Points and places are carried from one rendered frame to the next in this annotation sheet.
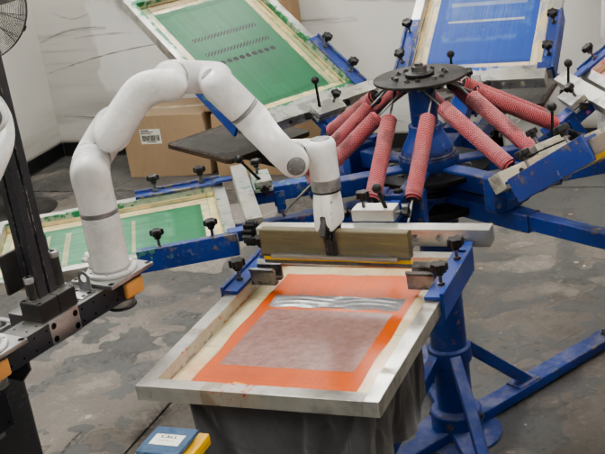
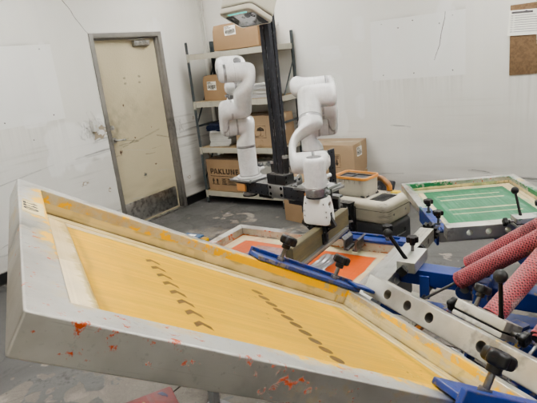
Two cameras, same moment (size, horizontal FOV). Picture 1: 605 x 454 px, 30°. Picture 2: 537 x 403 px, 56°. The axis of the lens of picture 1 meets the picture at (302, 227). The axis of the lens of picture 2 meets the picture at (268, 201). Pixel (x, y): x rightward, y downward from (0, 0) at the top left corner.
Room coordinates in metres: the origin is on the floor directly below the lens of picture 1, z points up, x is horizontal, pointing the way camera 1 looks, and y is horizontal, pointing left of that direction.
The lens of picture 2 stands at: (2.84, -1.72, 1.71)
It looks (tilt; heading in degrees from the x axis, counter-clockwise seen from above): 16 degrees down; 101
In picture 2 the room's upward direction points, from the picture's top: 6 degrees counter-clockwise
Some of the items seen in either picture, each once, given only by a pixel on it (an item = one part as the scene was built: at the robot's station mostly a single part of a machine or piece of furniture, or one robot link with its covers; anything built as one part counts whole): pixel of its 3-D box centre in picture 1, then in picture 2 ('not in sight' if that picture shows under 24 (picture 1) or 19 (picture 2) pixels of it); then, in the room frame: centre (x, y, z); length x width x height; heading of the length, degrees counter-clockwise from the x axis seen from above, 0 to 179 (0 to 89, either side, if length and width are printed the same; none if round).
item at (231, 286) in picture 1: (253, 276); (368, 244); (2.86, 0.15, 0.98); 0.30 x 0.05 x 0.07; 155
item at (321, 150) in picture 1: (306, 158); (317, 169); (2.71, -0.04, 1.33); 0.15 x 0.10 x 0.11; 95
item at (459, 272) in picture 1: (450, 281); not in sight; (2.63, -0.35, 0.98); 0.30 x 0.05 x 0.07; 155
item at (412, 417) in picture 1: (400, 420); not in sight; (2.39, -0.16, 0.74); 0.46 x 0.04 x 0.42; 155
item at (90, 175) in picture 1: (93, 181); (313, 133); (2.66, 0.49, 1.37); 0.13 x 0.10 x 0.16; 5
